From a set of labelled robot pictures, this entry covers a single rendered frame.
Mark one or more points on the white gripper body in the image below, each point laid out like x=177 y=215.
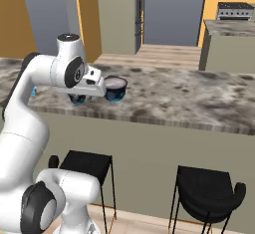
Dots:
x=94 y=89

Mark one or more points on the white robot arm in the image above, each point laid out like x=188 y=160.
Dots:
x=20 y=135

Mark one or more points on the small dark blue yogurt container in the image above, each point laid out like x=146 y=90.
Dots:
x=79 y=100

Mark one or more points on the large dark blue yogurt container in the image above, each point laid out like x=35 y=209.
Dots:
x=116 y=88

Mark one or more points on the black square bar stool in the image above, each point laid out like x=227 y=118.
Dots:
x=87 y=163

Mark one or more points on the tall pale green cupboard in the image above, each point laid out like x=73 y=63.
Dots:
x=116 y=15

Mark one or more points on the black bucket seat bar stool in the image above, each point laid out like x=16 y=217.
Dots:
x=204 y=191
x=53 y=161

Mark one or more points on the pale green kitchen island base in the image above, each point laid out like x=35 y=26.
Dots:
x=146 y=155

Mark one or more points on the grey fridge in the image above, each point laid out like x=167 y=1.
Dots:
x=174 y=10

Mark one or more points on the pale green counter cupboard run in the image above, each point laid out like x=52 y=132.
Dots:
x=229 y=53

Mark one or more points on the steel range cooker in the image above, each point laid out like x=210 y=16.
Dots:
x=235 y=11

